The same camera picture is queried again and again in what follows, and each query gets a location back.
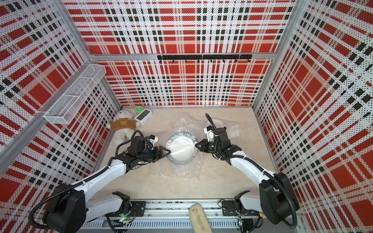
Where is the beige teddy bear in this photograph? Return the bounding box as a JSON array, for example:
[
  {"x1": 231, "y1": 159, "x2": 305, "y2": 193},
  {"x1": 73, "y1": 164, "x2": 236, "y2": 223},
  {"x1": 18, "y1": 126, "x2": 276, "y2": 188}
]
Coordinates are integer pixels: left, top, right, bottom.
[{"x1": 106, "y1": 110, "x2": 140, "y2": 131}]

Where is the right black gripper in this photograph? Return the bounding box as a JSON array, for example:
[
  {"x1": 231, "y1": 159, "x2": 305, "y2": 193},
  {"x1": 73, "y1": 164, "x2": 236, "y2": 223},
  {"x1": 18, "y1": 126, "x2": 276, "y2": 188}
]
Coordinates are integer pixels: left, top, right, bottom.
[{"x1": 195, "y1": 139, "x2": 221, "y2": 154}]

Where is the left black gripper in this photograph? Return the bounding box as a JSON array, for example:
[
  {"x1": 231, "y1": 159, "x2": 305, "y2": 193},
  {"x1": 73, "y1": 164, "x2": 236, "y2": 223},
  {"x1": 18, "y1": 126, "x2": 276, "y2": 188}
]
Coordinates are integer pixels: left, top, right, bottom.
[{"x1": 137, "y1": 146, "x2": 171, "y2": 163}]

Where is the wooden brush handle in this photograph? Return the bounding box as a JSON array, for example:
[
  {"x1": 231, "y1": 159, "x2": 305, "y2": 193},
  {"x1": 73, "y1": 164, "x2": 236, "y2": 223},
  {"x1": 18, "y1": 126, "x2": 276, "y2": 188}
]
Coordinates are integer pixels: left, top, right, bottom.
[{"x1": 188, "y1": 204, "x2": 213, "y2": 233}]

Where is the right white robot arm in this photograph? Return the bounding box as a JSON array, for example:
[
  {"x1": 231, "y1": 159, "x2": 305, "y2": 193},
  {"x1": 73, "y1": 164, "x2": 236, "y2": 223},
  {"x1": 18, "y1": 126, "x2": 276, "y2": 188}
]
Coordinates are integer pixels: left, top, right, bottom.
[{"x1": 195, "y1": 126, "x2": 300, "y2": 229}]

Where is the clear wall shelf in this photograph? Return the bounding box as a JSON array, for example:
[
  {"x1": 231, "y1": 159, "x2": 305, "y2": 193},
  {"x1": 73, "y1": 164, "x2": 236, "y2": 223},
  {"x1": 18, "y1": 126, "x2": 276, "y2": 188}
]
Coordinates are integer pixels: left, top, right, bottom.
[{"x1": 44, "y1": 64, "x2": 106, "y2": 125}]

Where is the green rimmed plate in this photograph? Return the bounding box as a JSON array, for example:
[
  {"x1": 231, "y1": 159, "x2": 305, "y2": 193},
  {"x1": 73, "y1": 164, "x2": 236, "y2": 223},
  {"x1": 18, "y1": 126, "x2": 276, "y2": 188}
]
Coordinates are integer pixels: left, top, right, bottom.
[{"x1": 166, "y1": 131, "x2": 198, "y2": 165}]

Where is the white green small device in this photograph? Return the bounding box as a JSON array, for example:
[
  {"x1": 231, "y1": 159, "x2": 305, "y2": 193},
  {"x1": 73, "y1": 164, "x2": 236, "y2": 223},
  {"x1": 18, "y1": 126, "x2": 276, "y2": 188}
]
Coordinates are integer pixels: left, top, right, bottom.
[{"x1": 135, "y1": 109, "x2": 153, "y2": 125}]

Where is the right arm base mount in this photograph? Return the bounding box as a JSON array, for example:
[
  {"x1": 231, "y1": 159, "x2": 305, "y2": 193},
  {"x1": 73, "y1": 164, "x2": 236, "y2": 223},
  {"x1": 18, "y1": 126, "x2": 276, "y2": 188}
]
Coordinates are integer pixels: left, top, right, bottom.
[{"x1": 218, "y1": 199, "x2": 263, "y2": 233}]

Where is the black hook rail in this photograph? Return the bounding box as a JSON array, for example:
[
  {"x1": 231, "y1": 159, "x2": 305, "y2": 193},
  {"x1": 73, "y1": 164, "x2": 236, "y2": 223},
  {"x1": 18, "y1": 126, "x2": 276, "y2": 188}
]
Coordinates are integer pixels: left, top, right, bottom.
[{"x1": 157, "y1": 54, "x2": 253, "y2": 62}]

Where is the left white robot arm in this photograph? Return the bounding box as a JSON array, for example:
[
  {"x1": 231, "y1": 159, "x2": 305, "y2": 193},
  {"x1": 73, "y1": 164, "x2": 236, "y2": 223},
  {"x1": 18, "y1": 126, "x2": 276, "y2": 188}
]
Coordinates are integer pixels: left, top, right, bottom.
[{"x1": 28, "y1": 135, "x2": 171, "y2": 233}]

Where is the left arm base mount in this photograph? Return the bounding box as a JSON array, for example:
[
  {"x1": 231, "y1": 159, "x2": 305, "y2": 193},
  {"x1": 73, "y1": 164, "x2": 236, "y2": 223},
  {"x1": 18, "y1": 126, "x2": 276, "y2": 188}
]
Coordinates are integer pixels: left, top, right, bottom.
[{"x1": 103, "y1": 200, "x2": 147, "y2": 229}]

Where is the pink plate in wrap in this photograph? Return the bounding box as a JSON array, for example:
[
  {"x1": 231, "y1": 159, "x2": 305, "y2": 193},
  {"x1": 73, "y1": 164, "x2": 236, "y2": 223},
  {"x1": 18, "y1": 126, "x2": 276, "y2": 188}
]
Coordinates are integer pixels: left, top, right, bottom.
[{"x1": 204, "y1": 118, "x2": 226, "y2": 129}]

